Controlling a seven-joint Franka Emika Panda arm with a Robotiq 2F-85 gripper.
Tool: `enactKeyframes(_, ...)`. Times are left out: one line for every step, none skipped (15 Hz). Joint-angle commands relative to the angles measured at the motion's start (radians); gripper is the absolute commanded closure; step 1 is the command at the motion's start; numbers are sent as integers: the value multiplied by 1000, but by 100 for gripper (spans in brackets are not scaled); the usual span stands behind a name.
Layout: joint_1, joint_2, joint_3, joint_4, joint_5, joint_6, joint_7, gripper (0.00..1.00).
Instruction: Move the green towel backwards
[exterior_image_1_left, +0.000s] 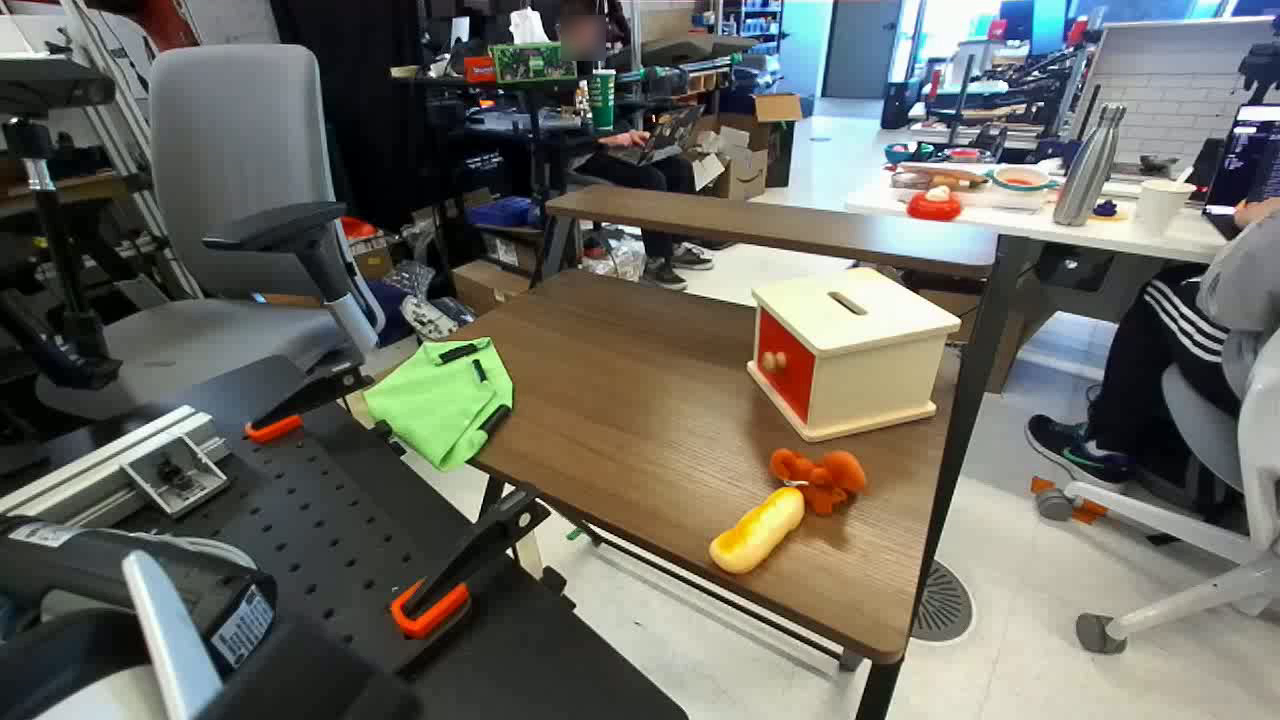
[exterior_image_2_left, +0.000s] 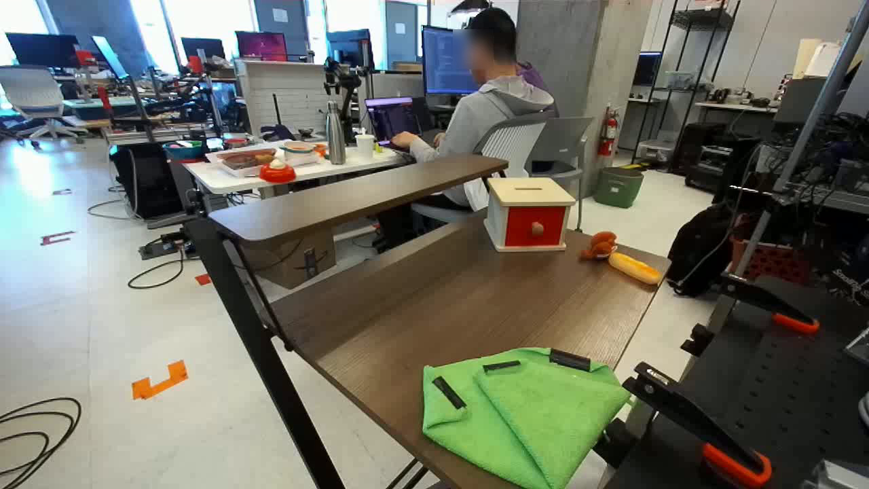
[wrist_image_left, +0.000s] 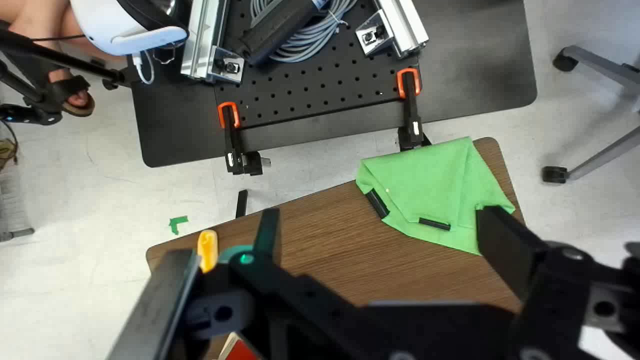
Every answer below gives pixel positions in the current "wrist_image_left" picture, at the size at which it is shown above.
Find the bare person leg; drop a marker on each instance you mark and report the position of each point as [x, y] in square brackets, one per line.
[40, 20]

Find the aluminium corner bracket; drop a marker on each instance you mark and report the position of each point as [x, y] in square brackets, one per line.
[373, 37]
[228, 69]

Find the white VR headset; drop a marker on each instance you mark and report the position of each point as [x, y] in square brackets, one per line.
[111, 27]

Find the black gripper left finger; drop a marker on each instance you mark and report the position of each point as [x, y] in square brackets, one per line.
[269, 233]

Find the green towel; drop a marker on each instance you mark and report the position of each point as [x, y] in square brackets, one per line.
[433, 187]

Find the yellow toy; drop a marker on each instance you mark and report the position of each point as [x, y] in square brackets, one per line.
[207, 251]

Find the black sandal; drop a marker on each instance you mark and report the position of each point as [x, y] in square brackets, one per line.
[71, 90]

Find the grey office chair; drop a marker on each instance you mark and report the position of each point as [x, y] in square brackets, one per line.
[602, 67]

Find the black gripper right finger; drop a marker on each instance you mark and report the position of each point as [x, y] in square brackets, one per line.
[506, 251]

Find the black perforated board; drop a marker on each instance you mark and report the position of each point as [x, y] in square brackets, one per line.
[321, 93]

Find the aluminium extrusion rail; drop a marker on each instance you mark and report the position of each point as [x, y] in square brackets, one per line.
[201, 37]
[406, 23]

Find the black tripod legs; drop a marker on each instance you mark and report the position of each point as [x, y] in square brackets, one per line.
[40, 57]

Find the black power box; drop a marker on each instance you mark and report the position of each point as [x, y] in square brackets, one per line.
[272, 31]

